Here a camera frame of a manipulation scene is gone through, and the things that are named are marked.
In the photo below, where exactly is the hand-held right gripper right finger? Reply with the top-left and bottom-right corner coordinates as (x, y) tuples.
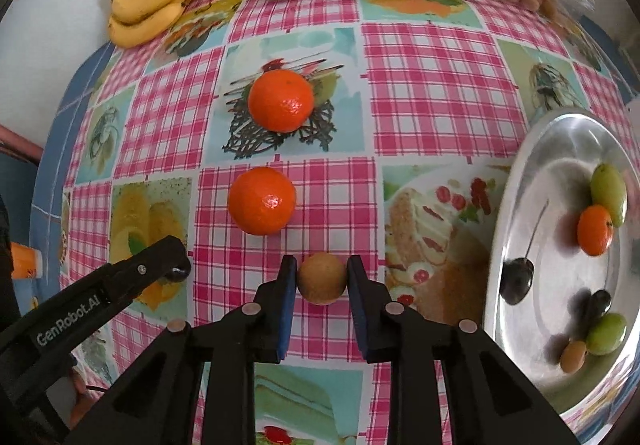
(346, 255), (586, 445)

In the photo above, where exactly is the dark cherry with stem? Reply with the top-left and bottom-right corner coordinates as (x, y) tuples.
(500, 199), (551, 306)

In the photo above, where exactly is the silver metal plate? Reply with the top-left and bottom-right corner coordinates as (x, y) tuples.
(482, 107), (640, 428)

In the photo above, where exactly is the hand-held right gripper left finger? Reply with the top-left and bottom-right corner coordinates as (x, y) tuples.
(65, 255), (299, 445)

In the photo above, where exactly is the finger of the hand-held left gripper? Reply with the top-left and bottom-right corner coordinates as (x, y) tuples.
(102, 236), (189, 301)

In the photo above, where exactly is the orange mandarin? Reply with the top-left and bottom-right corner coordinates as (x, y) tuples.
(248, 70), (316, 134)
(227, 167), (297, 236)
(576, 205), (615, 257)

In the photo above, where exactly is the brown kiwi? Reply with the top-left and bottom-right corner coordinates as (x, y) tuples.
(297, 252), (349, 306)

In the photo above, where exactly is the pink checked printed tablecloth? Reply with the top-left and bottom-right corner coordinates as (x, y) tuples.
(60, 0), (640, 445)

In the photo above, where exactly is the orange paper cup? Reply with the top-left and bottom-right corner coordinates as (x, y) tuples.
(10, 242), (42, 280)

